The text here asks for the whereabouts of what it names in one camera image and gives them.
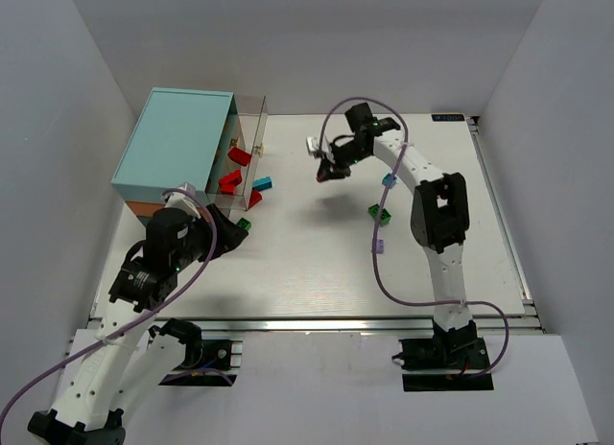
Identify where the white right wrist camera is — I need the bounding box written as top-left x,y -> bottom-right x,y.
306,136 -> 332,160

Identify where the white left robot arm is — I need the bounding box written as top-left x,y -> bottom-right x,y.
28,204 -> 248,444

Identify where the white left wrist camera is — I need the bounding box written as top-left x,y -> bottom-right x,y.
162,182 -> 206,221

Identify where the blue label sticker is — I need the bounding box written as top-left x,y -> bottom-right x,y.
431,113 -> 465,122

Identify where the cyan square lego brick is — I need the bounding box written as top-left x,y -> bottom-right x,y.
382,174 -> 397,188

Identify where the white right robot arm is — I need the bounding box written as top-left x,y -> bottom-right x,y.
306,98 -> 477,358

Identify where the purple lego plate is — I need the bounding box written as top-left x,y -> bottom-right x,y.
374,239 -> 385,254

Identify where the green small lego brick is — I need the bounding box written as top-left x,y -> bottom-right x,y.
237,218 -> 251,231

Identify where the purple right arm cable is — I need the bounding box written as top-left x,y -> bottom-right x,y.
319,97 -> 509,379

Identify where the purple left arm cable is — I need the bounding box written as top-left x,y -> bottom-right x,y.
0,188 -> 222,422

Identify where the red square lego brick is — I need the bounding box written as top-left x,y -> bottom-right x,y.
227,147 -> 251,167

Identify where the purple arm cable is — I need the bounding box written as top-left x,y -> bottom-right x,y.
0,188 -> 222,422
319,97 -> 509,379

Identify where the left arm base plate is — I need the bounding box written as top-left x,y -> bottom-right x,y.
159,333 -> 243,387

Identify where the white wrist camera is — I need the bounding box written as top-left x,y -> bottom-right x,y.
306,136 -> 332,160
162,182 -> 206,221

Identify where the red sloped lego brick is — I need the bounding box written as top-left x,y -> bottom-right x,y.
248,189 -> 263,210

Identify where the cyan long lego brick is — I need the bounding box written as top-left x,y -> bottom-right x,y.
252,176 -> 273,192

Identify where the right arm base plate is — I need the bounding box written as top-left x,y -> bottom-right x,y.
391,338 -> 494,392

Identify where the teal drawer cabinet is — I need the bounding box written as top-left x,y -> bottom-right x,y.
111,87 -> 240,225

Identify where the aluminium rail front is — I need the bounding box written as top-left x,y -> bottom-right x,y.
88,315 -> 543,334

